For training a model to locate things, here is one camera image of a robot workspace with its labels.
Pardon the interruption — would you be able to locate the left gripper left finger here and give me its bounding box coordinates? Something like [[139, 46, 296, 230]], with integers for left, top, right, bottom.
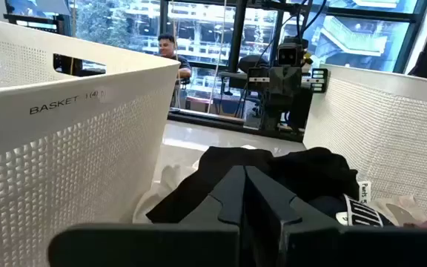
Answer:
[[48, 165, 247, 267]]

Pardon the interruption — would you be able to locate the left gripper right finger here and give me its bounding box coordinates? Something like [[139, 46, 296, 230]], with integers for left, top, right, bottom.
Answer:
[[241, 165, 427, 267]]

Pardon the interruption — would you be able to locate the black underwear white Puma waistband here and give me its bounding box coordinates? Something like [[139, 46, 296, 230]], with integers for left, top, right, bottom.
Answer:
[[319, 192, 394, 228]]

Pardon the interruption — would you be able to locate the white garment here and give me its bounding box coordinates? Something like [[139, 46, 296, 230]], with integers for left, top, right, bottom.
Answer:
[[132, 164, 202, 224]]

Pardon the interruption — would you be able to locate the black garment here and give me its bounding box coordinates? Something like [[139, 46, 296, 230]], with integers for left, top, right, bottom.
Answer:
[[145, 146, 361, 224]]

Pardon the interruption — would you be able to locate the black round chair back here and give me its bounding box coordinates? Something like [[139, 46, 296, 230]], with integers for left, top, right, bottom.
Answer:
[[237, 54, 270, 75]]

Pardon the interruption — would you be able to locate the black window mullion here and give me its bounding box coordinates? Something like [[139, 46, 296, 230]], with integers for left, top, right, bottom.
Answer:
[[227, 0, 250, 74]]

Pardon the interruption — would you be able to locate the white printed size tag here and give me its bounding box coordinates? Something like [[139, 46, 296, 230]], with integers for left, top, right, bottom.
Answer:
[[357, 180, 372, 205]]

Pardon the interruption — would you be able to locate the light pink garment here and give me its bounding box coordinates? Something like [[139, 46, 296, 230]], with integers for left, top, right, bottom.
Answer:
[[368, 194, 427, 227]]

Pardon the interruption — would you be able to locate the white perforated plastic basket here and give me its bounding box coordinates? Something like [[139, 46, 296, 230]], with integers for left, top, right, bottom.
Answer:
[[302, 63, 427, 220], [0, 16, 181, 267]]

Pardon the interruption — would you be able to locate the person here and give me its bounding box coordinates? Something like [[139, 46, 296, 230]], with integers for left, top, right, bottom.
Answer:
[[156, 33, 193, 109]]

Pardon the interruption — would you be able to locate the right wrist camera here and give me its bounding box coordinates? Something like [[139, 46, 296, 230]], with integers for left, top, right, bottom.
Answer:
[[277, 42, 304, 68]]

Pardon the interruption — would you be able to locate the black table frame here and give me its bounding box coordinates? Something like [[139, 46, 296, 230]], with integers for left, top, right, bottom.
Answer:
[[167, 110, 305, 143]]

